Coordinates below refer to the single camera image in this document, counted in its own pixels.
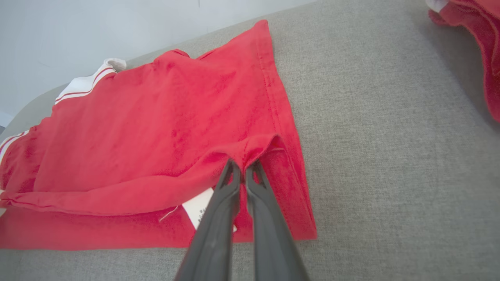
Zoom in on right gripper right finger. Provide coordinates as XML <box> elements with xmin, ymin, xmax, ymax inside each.
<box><xmin>245</xmin><ymin>159</ymin><xmax>310</xmax><ymax>281</ymax></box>

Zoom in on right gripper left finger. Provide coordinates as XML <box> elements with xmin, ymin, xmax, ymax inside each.
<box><xmin>175</xmin><ymin>159</ymin><xmax>241</xmax><ymax>281</ymax></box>

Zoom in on red basketball jersey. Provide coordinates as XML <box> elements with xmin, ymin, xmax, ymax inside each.
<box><xmin>0</xmin><ymin>20</ymin><xmax>318</xmax><ymax>250</ymax></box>

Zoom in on red shorts with white stripes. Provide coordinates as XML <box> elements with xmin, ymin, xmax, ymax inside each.
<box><xmin>426</xmin><ymin>0</ymin><xmax>500</xmax><ymax>123</ymax></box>

